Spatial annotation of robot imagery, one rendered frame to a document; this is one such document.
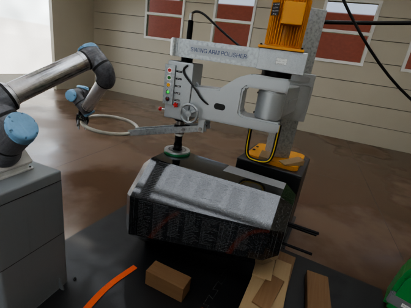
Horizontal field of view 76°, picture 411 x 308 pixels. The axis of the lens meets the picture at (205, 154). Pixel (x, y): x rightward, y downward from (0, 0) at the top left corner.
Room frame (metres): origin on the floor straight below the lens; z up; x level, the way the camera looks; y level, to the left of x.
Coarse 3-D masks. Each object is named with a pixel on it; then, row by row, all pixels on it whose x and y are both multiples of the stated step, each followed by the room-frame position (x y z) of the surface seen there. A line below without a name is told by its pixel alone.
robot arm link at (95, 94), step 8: (104, 64) 1.63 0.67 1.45; (96, 72) 1.63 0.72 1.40; (104, 72) 1.63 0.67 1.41; (112, 72) 1.67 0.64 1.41; (96, 80) 1.68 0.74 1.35; (104, 80) 1.64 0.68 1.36; (112, 80) 1.68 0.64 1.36; (96, 88) 1.73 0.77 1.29; (104, 88) 1.68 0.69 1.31; (88, 96) 1.84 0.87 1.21; (96, 96) 1.79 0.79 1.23; (80, 104) 1.99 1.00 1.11; (88, 104) 1.89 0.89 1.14; (96, 104) 1.93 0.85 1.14; (88, 112) 1.99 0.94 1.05
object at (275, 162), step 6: (258, 144) 2.73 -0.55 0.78; (264, 144) 2.76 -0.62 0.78; (252, 150) 2.48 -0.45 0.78; (258, 150) 2.51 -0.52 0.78; (264, 150) 2.54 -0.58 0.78; (252, 156) 2.34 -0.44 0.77; (258, 156) 2.33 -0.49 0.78; (294, 156) 2.48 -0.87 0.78; (300, 156) 2.51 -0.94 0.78; (270, 162) 2.26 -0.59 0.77; (276, 162) 2.25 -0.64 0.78; (282, 168) 2.22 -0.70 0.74; (288, 168) 2.19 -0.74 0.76; (294, 168) 2.18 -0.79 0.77
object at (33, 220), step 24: (48, 168) 1.38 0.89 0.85; (0, 192) 1.07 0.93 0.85; (24, 192) 1.16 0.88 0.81; (48, 192) 1.29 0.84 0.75; (0, 216) 1.04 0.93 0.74; (24, 216) 1.15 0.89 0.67; (48, 216) 1.27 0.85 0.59; (0, 240) 1.03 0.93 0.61; (24, 240) 1.13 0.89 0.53; (48, 240) 1.26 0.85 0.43; (0, 264) 1.01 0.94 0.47; (24, 264) 1.12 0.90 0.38; (48, 264) 1.25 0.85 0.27; (0, 288) 1.00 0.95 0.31; (24, 288) 1.10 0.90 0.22; (48, 288) 1.24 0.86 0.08
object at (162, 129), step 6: (144, 126) 2.22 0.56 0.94; (150, 126) 2.20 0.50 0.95; (156, 126) 2.18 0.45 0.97; (162, 126) 2.17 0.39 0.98; (168, 126) 2.15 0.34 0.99; (180, 126) 2.01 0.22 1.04; (186, 126) 2.00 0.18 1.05; (192, 126) 1.98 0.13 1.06; (204, 126) 1.96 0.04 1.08; (132, 132) 2.12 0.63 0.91; (138, 132) 2.10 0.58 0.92; (144, 132) 2.09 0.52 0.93; (150, 132) 2.07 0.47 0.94; (156, 132) 2.06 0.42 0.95; (162, 132) 2.05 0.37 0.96; (168, 132) 2.03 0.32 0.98; (174, 132) 2.02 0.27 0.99; (180, 132) 2.01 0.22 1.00; (186, 132) 2.00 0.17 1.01
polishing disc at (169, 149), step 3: (165, 147) 2.07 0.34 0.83; (168, 147) 2.08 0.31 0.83; (171, 147) 2.09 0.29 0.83; (183, 147) 2.14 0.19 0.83; (186, 147) 2.15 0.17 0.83; (165, 150) 2.02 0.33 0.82; (168, 150) 2.01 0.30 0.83; (171, 150) 2.02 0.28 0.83; (174, 150) 2.03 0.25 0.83; (183, 150) 2.06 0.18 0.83; (186, 150) 2.07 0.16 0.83; (189, 150) 2.08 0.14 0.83; (171, 153) 1.97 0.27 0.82; (174, 153) 1.97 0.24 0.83; (177, 153) 1.97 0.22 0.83; (180, 153) 1.98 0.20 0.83; (183, 153) 1.99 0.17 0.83; (186, 153) 2.01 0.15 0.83
